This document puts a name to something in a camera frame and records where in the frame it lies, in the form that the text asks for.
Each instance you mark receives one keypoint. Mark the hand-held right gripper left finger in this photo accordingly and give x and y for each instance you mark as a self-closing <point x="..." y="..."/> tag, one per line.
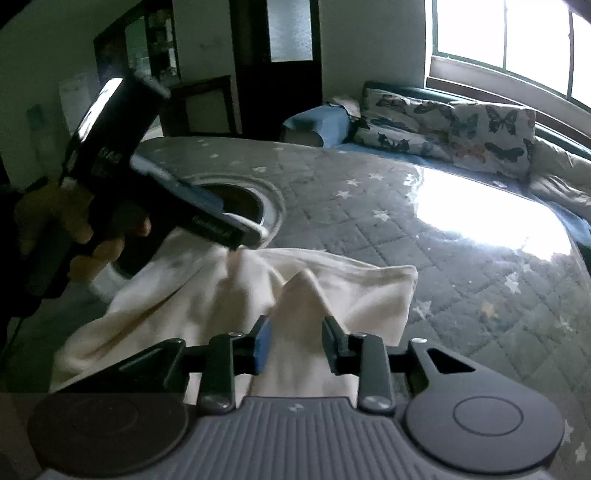
<point x="262" y="346"/>

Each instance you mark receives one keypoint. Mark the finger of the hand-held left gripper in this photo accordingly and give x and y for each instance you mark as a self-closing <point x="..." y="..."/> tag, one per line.
<point x="184" y="184"/>
<point x="251" y="235"/>

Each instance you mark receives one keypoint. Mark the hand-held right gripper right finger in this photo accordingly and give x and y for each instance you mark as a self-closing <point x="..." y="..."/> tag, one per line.
<point x="331" y="346"/>

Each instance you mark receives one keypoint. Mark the cream garment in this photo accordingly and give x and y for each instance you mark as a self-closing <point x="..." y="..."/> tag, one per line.
<point x="207" y="286"/>

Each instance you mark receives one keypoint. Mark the person's left hand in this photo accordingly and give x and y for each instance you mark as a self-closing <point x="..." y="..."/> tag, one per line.
<point x="51" y="212"/>

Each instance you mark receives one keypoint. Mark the dark wooden sideboard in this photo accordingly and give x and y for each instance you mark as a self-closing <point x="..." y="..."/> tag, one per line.
<point x="203" y="106"/>

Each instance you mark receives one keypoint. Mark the dark wooden shelf cabinet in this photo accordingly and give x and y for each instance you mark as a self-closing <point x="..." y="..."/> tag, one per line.
<point x="138" y="46"/>

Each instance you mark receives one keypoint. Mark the dark wooden glass door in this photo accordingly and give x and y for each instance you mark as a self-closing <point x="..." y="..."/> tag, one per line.
<point x="277" y="92"/>

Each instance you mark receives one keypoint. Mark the small beige cloth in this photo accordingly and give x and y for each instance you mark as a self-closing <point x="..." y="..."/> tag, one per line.
<point x="344" y="105"/>

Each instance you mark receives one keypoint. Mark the long butterfly print cushion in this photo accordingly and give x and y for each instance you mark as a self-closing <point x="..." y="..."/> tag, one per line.
<point x="401" y="124"/>

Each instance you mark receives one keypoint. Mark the dark green sofa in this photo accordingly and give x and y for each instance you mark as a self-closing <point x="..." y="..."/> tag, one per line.
<point x="415" y="90"/>

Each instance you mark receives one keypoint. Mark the beige pillow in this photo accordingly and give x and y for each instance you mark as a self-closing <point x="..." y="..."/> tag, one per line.
<point x="563" y="175"/>

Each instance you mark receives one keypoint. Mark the green framed window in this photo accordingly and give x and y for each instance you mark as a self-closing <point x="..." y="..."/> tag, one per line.
<point x="498" y="32"/>

